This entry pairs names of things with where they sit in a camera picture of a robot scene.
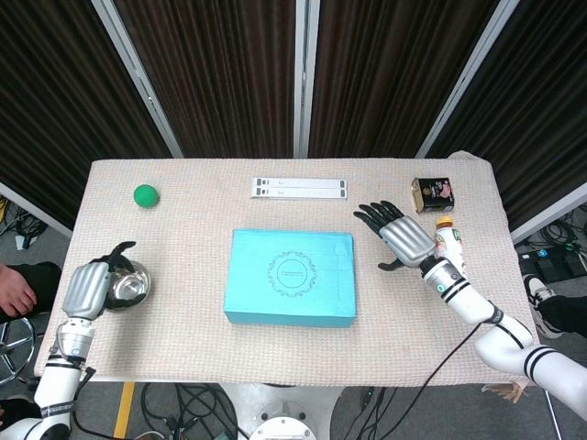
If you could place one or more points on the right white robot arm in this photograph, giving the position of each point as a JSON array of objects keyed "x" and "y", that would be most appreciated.
[{"x": 504, "y": 348}]

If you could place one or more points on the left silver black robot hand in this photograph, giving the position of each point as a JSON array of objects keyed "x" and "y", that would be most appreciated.
[{"x": 85, "y": 291}]

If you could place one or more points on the black and white sneaker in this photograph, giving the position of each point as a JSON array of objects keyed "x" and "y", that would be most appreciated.
[{"x": 539, "y": 302}]

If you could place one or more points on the beige woven tablecloth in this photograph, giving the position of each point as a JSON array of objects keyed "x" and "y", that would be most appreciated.
[{"x": 183, "y": 256}]

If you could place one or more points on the green ball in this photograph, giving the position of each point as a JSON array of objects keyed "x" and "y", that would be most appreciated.
[{"x": 147, "y": 196}]

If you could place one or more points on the white strip with black marks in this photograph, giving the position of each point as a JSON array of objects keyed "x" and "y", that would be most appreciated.
[
  {"x": 298, "y": 193},
  {"x": 298, "y": 182}
]

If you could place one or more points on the stainless steel bowl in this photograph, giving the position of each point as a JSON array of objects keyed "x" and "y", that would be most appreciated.
[{"x": 133, "y": 286}]

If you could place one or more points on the chrome stool base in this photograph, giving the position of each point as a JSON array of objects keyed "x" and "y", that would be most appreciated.
[{"x": 14, "y": 348}]

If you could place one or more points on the bystander black trouser leg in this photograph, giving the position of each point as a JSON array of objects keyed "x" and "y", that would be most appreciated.
[{"x": 566, "y": 314}]

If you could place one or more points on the peach drink bottle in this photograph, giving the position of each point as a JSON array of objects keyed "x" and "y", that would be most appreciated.
[{"x": 451, "y": 243}]

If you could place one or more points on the white partition post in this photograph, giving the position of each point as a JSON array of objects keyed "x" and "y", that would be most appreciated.
[
  {"x": 137, "y": 78},
  {"x": 306, "y": 78},
  {"x": 468, "y": 78}
]

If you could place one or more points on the black tin can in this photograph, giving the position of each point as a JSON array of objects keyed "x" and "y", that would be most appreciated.
[{"x": 435, "y": 194}]

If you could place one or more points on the bystander bare hand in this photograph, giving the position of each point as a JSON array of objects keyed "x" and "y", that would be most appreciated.
[{"x": 16, "y": 291}]

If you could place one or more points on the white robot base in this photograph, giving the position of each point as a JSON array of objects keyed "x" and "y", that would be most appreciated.
[{"x": 293, "y": 412}]

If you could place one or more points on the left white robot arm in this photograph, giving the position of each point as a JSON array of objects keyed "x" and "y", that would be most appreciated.
[{"x": 55, "y": 380}]

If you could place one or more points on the light blue cardboard shoe box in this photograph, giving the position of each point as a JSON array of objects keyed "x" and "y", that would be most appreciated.
[{"x": 293, "y": 298}]

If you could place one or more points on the yellow floor tape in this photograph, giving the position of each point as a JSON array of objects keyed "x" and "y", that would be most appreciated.
[{"x": 124, "y": 410}]

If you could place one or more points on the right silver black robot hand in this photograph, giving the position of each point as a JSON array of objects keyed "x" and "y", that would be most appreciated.
[{"x": 408, "y": 238}]

